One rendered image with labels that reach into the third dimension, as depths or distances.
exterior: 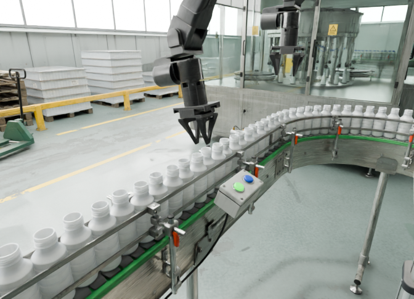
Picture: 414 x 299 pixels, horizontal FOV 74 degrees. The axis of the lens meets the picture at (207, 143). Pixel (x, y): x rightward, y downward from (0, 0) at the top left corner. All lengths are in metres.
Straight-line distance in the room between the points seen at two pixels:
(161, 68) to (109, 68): 6.47
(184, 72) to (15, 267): 0.49
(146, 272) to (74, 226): 0.25
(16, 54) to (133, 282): 7.52
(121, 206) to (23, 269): 0.22
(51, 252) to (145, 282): 0.28
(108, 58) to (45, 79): 1.56
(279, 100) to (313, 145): 2.11
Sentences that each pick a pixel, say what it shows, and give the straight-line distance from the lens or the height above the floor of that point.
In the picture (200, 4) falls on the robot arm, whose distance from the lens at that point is 0.63.
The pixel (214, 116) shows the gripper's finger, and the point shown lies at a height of 1.33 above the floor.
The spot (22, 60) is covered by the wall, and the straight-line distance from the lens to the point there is 8.08.
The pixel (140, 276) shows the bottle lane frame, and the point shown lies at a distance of 0.78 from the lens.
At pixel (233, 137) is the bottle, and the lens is 1.05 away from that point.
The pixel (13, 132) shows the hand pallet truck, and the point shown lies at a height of 0.22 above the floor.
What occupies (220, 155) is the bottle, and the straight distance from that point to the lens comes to 0.96.
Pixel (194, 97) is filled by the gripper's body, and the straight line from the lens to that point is 0.64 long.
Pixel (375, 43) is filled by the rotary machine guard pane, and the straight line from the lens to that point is 3.50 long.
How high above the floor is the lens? 1.50
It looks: 20 degrees down
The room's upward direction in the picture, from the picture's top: straight up
